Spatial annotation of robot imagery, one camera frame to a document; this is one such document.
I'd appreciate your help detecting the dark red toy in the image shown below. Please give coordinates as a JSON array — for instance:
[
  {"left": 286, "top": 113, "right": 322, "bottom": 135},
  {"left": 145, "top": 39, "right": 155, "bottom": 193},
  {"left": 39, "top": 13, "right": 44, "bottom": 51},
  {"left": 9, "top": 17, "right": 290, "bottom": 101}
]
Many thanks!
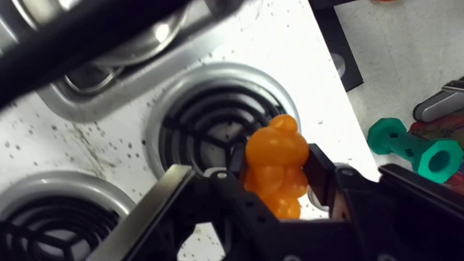
[{"left": 409, "top": 113, "right": 464, "bottom": 148}]

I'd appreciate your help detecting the grey toy sink basin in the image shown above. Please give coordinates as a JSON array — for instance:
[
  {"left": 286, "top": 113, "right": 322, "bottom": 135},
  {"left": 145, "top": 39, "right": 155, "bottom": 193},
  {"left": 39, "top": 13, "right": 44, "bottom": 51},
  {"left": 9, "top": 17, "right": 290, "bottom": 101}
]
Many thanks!
[{"left": 35, "top": 0, "right": 266, "bottom": 123}]

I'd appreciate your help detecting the green toy dumbbell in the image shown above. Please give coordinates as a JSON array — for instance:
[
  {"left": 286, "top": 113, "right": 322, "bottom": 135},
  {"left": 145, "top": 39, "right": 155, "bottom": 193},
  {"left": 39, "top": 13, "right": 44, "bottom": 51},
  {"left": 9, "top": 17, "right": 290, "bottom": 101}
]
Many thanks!
[{"left": 366, "top": 116, "right": 464, "bottom": 185}]

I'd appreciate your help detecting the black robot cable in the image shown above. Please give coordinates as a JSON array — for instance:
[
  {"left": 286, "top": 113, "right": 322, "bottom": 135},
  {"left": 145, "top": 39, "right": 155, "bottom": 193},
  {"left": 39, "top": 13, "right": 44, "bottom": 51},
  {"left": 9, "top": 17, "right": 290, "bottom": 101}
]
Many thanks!
[{"left": 0, "top": 0, "right": 195, "bottom": 106}]

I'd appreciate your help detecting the black coil toy burner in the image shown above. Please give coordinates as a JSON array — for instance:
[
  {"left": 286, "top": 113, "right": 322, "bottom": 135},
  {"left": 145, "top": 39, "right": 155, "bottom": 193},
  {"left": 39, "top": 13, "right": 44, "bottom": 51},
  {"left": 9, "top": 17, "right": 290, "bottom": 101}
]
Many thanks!
[
  {"left": 144, "top": 62, "right": 302, "bottom": 180},
  {"left": 0, "top": 170, "right": 138, "bottom": 261}
]

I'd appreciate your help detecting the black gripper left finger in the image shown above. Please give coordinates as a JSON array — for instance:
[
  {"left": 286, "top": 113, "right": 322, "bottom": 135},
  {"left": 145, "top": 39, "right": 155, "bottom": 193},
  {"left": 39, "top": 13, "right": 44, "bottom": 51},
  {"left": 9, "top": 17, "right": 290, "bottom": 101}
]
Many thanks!
[{"left": 86, "top": 142, "right": 292, "bottom": 261}]

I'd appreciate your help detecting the orange carrot plush toy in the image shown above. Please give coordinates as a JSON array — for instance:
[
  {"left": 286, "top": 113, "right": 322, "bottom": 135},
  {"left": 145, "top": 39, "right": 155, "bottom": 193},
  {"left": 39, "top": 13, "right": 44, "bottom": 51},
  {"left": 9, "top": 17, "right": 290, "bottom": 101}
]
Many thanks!
[{"left": 241, "top": 113, "right": 311, "bottom": 222}]

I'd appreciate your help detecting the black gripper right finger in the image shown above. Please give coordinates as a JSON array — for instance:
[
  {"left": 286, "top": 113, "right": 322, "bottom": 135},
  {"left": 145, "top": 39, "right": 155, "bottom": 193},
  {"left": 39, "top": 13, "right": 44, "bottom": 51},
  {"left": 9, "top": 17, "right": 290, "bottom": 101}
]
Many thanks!
[{"left": 303, "top": 142, "right": 464, "bottom": 261}]

